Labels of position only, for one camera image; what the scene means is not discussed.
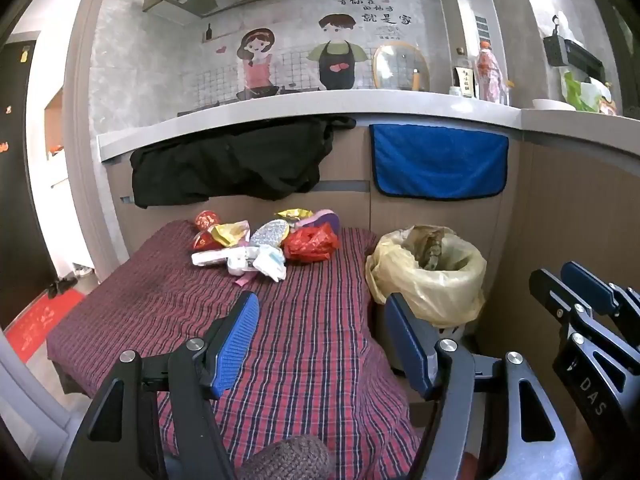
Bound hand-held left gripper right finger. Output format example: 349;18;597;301
384;292;583;480

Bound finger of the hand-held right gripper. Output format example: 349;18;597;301
529;268;623;346
561;261;640;346

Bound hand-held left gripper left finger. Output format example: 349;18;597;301
62;290;261;480

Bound white trash bin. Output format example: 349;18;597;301
374;300;482;377

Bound white blue packets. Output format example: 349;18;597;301
227;245;287;281

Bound white packet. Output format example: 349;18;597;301
191;249;236;267

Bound red drink can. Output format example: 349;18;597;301
192;231;224;252

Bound silver glitter round pad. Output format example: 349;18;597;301
248;218;290;247

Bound red plastic bag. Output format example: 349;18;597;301
283;226;341;264

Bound red plaid cloth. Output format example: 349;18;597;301
46;219;426;480

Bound brown crumpled paper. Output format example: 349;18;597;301
399;227;447;267

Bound brown knitted cloth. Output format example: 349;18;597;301
237;435;336;480

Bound black hanging cloth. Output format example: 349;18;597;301
130;115;357;210

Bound dark shoes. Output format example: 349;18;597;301
47;277;76;299

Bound blue hanging towel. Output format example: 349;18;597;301
368;123;510;200

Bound green white plastic bag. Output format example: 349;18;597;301
562;70;614;114

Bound red doormat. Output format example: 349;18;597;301
2;289;86;364

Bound red label plastic bottle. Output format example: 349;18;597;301
474;41;504;104

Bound dark sauce bottle white label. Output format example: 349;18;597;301
452;47;474;97

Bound grey kitchen counter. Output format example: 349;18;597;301
97;90;640;376

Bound dark door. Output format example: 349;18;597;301
0;40;59;332

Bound glass pot lid wooden rim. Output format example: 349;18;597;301
372;43;431;93

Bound black wall rack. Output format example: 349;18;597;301
543;35;606;81

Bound cartoon wall poster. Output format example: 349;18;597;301
177;0;442;112

